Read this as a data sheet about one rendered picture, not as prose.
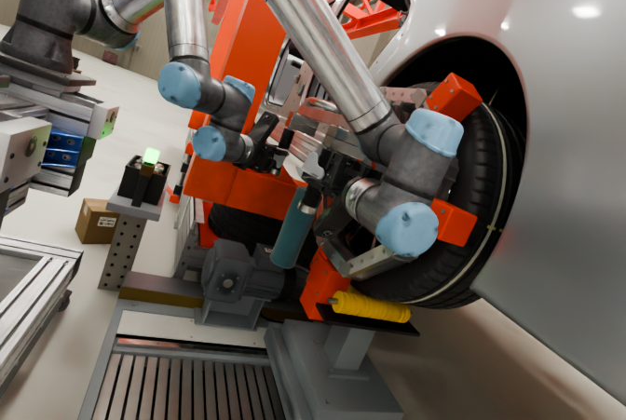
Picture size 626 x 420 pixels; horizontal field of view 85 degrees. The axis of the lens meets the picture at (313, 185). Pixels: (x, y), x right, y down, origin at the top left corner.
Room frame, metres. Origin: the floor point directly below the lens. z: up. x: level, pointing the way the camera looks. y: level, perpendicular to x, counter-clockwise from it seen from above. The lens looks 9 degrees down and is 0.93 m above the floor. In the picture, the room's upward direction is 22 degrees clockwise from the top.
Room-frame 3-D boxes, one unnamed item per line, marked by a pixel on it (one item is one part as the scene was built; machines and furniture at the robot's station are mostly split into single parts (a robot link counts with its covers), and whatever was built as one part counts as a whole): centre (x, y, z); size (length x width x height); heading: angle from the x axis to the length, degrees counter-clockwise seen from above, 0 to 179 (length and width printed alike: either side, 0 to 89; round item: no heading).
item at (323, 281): (1.02, -0.19, 0.48); 0.16 x 0.12 x 0.17; 114
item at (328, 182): (0.63, -0.06, 0.86); 0.12 x 0.08 x 0.09; 24
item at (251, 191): (1.46, 0.09, 0.69); 0.52 x 0.17 x 0.35; 114
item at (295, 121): (1.08, 0.10, 0.93); 0.09 x 0.05 x 0.05; 114
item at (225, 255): (1.25, 0.06, 0.26); 0.42 x 0.18 x 0.35; 114
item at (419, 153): (0.50, -0.12, 0.95); 0.11 x 0.08 x 0.11; 16
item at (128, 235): (1.33, 0.63, 0.21); 0.10 x 0.10 x 0.42; 24
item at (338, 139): (0.77, -0.03, 0.93); 0.09 x 0.05 x 0.05; 114
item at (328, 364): (1.08, -0.31, 0.32); 0.40 x 0.30 x 0.28; 24
